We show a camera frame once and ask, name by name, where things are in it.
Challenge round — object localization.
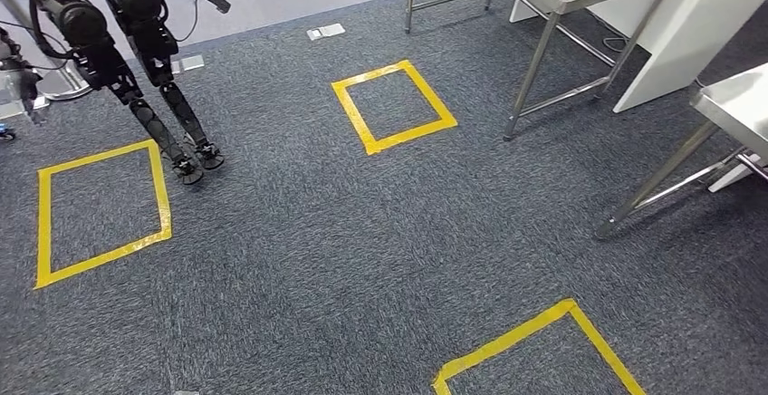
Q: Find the yellow floor tape square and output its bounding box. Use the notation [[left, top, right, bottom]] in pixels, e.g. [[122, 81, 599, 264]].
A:
[[331, 59, 459, 157], [34, 139, 173, 291], [431, 298, 648, 395]]

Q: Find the grey floor socket plate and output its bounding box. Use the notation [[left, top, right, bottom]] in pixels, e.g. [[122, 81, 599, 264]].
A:
[[306, 22, 347, 42], [170, 53, 206, 75]]

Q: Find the black humanoid robot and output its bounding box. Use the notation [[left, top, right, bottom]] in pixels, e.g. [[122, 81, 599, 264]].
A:
[[12, 0, 234, 187]]

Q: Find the silver stand base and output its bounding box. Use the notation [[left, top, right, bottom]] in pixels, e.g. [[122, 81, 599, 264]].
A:
[[36, 59, 92, 103]]

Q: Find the black stand equipment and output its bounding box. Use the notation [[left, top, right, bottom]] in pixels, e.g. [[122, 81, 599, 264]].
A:
[[0, 25, 48, 141]]

